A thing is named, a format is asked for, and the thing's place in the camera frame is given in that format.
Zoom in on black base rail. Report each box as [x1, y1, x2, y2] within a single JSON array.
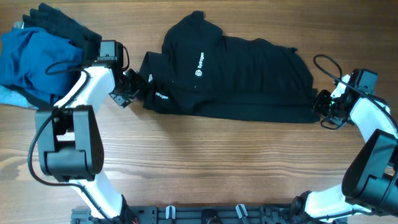
[[70, 203, 348, 224]]

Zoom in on black polo shirt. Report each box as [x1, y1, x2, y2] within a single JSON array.
[[138, 11, 318, 123]]

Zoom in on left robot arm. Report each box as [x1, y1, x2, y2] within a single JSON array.
[[27, 40, 146, 223]]

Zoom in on black folded garment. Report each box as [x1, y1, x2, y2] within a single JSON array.
[[16, 3, 102, 107]]

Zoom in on light blue folded garment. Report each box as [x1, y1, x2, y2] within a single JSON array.
[[1, 85, 38, 110]]

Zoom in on blue folded shirt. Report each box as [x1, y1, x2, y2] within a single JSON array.
[[1, 27, 83, 104]]

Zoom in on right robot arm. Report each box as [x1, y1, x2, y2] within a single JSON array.
[[289, 68, 397, 223]]

